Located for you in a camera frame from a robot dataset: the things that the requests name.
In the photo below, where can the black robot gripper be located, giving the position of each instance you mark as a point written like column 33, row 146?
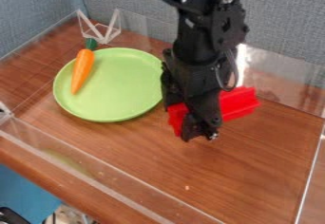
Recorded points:
column 192, row 84

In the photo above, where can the orange toy carrot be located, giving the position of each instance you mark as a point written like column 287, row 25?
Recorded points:
column 84, row 65

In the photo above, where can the green round plate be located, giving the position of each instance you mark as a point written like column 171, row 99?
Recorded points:
column 122, row 88

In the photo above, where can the clear acrylic enclosure wall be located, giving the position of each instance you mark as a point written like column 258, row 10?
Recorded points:
column 129, row 173

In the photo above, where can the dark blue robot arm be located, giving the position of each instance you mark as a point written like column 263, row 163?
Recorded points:
column 211, row 28

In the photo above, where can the red rectangular block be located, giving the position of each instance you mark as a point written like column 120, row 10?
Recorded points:
column 237, row 104

